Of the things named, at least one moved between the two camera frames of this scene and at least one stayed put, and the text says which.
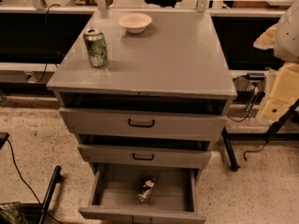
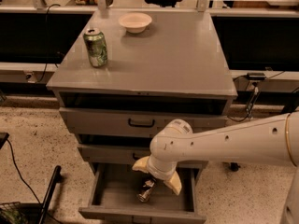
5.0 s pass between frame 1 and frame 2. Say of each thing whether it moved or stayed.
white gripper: moved
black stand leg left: stayed
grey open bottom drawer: stayed
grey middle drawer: stayed
